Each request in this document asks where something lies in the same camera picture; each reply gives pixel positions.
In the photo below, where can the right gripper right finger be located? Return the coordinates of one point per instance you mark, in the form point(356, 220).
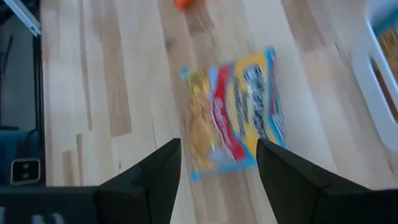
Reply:
point(295, 193)

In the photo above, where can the blue upholstered seat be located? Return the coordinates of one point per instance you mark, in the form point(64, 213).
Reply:
point(12, 146)

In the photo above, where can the white plastic bin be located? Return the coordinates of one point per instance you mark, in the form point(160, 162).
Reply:
point(370, 87)

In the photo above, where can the orange chicken ramen pack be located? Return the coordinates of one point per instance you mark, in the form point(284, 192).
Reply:
point(183, 3)

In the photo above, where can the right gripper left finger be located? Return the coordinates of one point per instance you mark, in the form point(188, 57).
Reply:
point(149, 193)

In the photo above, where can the white metal bar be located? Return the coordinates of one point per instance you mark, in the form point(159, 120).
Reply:
point(25, 17)

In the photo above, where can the blue beef ramen pack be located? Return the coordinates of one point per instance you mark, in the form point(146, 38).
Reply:
point(390, 46)
point(236, 109)

